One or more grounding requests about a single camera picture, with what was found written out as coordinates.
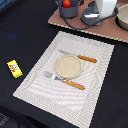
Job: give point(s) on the orange handled fork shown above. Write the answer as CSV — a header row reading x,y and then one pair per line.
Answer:
x,y
73,84

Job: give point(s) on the orange handled knife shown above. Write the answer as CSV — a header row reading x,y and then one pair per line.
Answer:
x,y
80,56

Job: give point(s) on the red toy tomato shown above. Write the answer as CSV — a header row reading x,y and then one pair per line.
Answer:
x,y
66,4

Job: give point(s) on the yellow toy box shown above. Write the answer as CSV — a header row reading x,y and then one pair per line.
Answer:
x,y
14,68

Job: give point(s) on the grey toy frying pan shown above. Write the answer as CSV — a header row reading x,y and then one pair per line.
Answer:
x,y
90,21

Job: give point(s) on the round wooden plate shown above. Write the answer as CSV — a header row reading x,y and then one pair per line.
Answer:
x,y
68,66

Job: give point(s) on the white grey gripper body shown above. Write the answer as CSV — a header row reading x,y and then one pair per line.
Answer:
x,y
105,7

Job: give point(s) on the white woven placemat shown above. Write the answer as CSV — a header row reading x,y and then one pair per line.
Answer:
x,y
64,101

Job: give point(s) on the grey toy pot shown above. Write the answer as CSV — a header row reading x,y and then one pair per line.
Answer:
x,y
68,12

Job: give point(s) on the beige bowl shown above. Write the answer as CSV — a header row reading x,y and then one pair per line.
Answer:
x,y
122,16

